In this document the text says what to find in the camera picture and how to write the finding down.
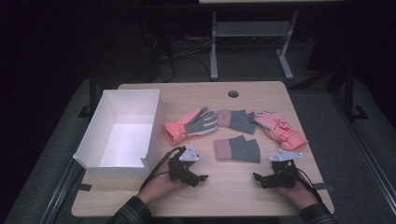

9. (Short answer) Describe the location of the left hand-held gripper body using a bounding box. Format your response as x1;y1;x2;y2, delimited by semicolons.
167;145;203;185

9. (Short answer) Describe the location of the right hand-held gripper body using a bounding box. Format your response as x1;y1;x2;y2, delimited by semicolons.
264;148;304;189

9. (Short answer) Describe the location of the grey fingerless glove pink cuff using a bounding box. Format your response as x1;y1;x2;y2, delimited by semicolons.
217;109;258;135
213;134;262;164

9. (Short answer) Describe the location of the pink and grey glove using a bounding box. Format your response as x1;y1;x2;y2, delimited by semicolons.
163;106;219;147

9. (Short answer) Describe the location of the pink ski glove with print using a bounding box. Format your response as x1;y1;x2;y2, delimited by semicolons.
253;110;309;151

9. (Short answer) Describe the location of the white box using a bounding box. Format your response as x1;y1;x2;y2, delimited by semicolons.
73;89;166;180

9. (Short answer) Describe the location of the person's right hand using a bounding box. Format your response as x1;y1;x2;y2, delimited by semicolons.
275;180;319;210

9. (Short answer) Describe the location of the person's left hand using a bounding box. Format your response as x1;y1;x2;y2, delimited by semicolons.
136;170;188;206

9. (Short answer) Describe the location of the black metal stand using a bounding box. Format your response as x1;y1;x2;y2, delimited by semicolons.
78;59;99;119
340;62;370;122

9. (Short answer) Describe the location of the grey metal stand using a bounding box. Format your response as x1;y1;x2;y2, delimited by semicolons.
209;8;301;82

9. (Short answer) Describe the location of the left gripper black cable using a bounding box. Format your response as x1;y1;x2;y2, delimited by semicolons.
138;146;186;191

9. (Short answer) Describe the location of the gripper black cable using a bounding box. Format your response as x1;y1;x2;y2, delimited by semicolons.
294;167;324;203
138;146;186;191

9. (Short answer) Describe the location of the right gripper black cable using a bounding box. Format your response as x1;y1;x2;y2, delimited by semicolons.
294;167;324;203

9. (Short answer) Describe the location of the aluminium rail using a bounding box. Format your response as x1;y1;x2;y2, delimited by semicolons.
330;91;396;216
38;158;87;224

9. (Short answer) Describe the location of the bundle of floor cables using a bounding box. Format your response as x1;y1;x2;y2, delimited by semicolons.
141;32;213;83

